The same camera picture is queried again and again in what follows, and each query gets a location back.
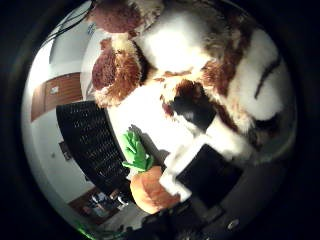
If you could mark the brown spotted white plush toy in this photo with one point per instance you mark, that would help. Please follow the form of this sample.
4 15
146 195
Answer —
173 43

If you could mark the orange carrot plush toy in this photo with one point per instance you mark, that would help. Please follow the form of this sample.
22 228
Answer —
150 191

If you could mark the black plastic mesh basket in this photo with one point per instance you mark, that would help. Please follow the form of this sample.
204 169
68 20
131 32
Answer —
90 143

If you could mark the brown wooden door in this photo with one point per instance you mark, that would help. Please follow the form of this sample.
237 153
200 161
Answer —
56 93

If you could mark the dark framed wall picture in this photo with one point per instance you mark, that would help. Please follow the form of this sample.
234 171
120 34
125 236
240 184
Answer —
65 150

